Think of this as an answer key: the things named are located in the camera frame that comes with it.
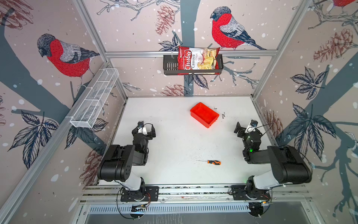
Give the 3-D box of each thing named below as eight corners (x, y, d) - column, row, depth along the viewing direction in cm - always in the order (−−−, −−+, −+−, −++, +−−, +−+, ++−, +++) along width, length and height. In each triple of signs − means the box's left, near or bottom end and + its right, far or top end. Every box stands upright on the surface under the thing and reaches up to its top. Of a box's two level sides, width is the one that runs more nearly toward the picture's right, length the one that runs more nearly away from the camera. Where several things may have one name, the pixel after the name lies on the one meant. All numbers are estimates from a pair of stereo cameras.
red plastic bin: (188, 114, 111) (188, 110, 107) (199, 105, 117) (199, 101, 113) (208, 129, 102) (209, 125, 98) (218, 118, 108) (220, 114, 104)
